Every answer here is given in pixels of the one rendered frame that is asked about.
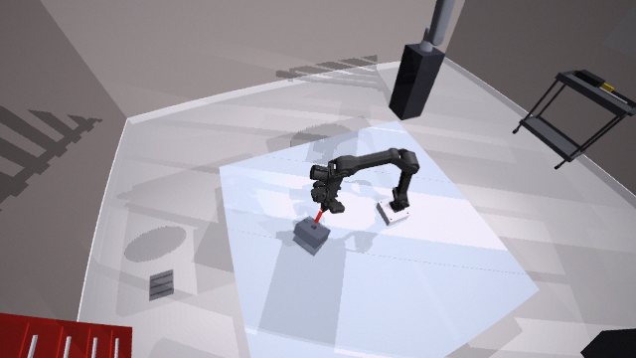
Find red peg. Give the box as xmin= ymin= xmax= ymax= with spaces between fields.
xmin=314 ymin=208 xmax=323 ymax=224

